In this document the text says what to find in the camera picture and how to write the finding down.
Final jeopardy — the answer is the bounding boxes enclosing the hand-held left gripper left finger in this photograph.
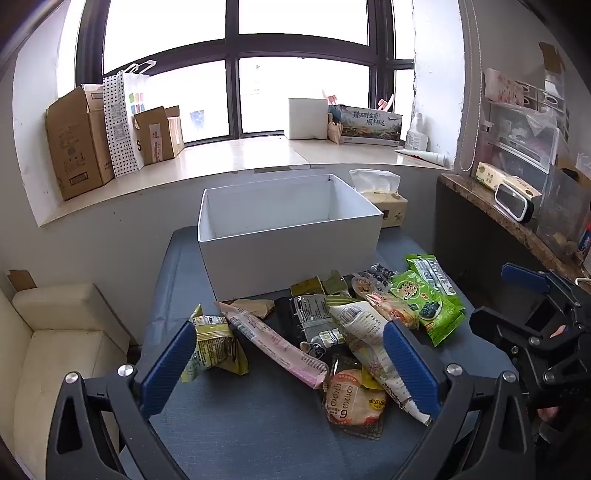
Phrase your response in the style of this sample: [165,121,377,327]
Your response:
[45,320,199,480]

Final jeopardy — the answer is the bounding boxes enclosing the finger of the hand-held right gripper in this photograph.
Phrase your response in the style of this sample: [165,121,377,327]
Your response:
[468,305,575,393]
[501,262,578,305]

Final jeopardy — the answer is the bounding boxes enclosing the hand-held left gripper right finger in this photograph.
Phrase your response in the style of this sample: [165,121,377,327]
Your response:
[382,320,541,480]

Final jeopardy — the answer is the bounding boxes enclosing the white cardboard box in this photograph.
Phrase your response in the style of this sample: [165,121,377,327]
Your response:
[198,174,383,302]

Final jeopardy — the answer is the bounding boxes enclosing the yellow green snack packet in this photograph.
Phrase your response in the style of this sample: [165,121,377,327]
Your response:
[180,305,249,383]

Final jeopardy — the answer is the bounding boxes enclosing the white patterned snack packet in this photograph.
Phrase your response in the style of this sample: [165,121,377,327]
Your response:
[325,298,432,425]

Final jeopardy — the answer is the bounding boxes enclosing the green seaweed snack packet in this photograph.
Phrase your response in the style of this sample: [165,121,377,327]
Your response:
[390,272,466,347]

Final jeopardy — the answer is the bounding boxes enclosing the orange pink snack packet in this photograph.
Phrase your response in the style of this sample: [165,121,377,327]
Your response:
[367,292,419,331]

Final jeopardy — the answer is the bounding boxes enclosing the dark cabinet with stone top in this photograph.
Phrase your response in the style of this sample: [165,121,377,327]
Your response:
[434,173,591,324]

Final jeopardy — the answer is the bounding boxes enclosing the orange round cake packet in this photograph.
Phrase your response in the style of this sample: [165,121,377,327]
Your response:
[323,355,387,439]

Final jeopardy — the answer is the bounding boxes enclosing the white framed black mirror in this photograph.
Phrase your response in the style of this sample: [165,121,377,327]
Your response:
[494,184,535,223]

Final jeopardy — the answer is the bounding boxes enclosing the clear plastic container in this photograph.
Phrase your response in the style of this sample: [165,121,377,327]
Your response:
[537,165,591,260]

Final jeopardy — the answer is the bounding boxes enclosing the green packet white label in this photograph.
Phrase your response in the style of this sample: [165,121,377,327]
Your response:
[405,254,459,297]

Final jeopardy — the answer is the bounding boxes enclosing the white black printed packet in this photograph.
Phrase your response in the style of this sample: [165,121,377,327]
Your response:
[369,264,394,296]

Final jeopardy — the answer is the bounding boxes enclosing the brown snack packet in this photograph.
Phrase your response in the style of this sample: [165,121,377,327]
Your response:
[230,298,276,320]

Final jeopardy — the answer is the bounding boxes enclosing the long pink snack packet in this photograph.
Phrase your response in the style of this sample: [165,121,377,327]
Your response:
[215,301,329,389]

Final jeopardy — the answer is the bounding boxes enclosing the yellow tissue pack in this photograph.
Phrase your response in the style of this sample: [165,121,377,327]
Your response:
[475,162,543,200]

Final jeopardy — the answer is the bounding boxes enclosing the cream leather sofa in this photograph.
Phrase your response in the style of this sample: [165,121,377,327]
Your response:
[0,282,132,464]

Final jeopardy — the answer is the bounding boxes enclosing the small olive snack packet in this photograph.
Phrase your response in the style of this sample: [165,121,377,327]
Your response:
[322,271,350,296]
[290,276,324,296]

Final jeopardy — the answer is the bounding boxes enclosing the silver snack packet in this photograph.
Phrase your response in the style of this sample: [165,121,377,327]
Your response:
[274,295,348,366]

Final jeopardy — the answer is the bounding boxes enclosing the clear plastic storage drawer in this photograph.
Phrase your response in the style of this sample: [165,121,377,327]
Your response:
[480,102,561,180]

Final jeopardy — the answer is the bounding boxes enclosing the yellow tissue box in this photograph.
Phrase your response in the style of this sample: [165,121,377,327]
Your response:
[349,169,409,228]

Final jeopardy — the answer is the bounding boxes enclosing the white tube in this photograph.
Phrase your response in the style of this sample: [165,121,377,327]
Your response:
[394,148,448,166]

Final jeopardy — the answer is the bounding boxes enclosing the small cardboard piece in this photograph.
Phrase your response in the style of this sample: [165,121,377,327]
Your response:
[8,270,37,291]

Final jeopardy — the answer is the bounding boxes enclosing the white plastic bottle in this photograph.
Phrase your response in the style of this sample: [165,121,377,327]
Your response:
[406,113,430,151]

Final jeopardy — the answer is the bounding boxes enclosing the pink floral packet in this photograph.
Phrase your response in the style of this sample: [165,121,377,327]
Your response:
[483,68,528,107]

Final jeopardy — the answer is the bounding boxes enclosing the landscape printed box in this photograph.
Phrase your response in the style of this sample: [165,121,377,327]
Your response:
[338,105,403,147]

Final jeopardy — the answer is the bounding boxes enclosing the small open cardboard box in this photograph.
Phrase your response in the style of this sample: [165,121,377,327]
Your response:
[134,106,185,166]

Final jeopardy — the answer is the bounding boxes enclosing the large brown cardboard box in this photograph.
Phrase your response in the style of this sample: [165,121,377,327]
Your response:
[46,85,116,201]

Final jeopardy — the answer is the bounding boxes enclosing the dotted white paper bag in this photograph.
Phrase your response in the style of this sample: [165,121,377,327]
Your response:
[102,61,157,178]

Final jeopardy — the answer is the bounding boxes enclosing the white square box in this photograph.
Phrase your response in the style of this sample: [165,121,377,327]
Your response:
[284,98,329,140]

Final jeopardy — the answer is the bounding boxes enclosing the black window frame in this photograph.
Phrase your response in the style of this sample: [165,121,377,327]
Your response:
[76,0,416,144]

